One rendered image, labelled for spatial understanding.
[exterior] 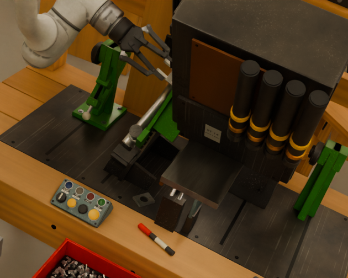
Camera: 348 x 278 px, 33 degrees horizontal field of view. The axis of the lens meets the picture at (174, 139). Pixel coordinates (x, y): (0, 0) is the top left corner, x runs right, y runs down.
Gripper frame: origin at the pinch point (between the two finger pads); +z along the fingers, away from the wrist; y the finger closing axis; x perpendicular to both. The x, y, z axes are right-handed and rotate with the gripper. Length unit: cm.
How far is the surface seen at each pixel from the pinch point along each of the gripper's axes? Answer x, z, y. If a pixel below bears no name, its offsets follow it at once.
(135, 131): 0.3, 3.5, -19.1
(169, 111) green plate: -7.6, 6.7, -9.5
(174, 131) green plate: -5.2, 11.5, -12.4
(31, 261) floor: 98, 6, -85
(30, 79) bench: 48, -37, -26
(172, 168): -16.6, 16.6, -21.5
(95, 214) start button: -6.3, 9.9, -43.6
